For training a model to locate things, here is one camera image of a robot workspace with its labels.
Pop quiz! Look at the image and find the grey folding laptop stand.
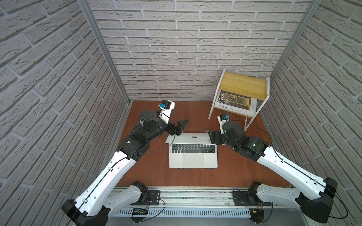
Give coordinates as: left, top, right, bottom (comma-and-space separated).
179, 129, 211, 170

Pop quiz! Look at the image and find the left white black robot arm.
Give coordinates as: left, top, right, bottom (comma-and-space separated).
62, 109, 188, 226

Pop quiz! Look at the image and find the left green circuit board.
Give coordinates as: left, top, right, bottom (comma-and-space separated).
132, 208, 149, 217

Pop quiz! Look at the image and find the silver laptop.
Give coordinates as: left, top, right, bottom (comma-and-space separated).
166, 133, 218, 169

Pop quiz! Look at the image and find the right round black circuit board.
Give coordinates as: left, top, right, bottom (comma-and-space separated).
250, 209, 265, 224

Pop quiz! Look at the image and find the white wooden side shelf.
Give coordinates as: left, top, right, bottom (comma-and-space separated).
208, 69, 270, 131

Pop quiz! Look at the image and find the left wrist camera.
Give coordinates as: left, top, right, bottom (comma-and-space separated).
157, 100, 175, 124

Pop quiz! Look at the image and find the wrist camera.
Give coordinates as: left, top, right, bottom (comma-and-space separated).
217, 114, 230, 134
157, 100, 175, 124

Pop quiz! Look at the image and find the Folio 02 book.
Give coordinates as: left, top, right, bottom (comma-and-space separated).
214, 90, 257, 118

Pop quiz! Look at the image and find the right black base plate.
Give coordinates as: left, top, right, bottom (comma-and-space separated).
232, 190, 272, 207

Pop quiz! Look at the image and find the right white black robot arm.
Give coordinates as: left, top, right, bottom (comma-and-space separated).
208, 121, 337, 224

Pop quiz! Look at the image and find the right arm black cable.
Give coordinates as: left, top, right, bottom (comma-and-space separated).
231, 120, 349, 219

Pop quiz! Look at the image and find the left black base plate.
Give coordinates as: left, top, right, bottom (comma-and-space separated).
132, 190, 161, 206

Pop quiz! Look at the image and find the aluminium rail frame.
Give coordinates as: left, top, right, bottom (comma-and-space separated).
73, 186, 320, 226

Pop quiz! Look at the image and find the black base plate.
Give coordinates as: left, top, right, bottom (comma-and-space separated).
232, 190, 272, 207
132, 190, 161, 206

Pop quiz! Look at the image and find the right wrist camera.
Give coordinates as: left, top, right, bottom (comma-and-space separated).
217, 114, 230, 134

